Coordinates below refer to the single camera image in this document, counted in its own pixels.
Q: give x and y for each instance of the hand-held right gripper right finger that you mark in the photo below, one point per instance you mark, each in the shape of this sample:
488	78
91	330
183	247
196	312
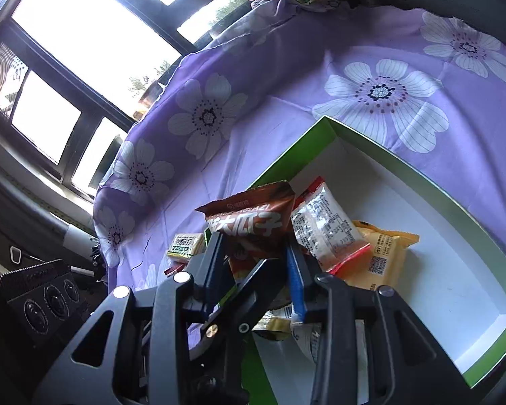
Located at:
297	287

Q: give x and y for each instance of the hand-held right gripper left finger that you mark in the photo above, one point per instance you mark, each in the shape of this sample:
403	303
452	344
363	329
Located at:
168	299

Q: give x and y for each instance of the olive gold small packet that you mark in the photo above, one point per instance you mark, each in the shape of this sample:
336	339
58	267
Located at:
274	325

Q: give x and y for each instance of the white small snack packet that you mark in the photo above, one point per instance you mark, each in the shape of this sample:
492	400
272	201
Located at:
305	341

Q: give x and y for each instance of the red-edged clear cracker packet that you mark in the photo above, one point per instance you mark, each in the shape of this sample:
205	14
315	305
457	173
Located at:
324	223

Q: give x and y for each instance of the brown seed packet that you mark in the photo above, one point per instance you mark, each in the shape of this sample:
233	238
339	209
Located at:
248	219

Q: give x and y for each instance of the orange-yellow biscuit packet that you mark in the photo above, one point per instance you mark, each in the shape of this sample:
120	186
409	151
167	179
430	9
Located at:
383	257

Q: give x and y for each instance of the green cardboard box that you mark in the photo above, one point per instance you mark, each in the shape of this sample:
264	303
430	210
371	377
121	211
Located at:
405	202

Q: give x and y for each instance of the yellow-edged cracker packet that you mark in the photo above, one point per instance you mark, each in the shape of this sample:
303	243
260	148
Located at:
185	245

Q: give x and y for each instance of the black cloth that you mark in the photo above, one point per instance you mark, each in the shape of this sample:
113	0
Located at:
98	261

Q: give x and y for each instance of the white cylinder roll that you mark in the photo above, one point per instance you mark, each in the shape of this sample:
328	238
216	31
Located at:
79	238

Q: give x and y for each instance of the purple floral bedsheet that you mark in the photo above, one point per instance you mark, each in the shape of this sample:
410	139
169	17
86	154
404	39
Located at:
320	50

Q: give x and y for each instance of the dark-framed window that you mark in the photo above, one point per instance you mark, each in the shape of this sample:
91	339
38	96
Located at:
88	38

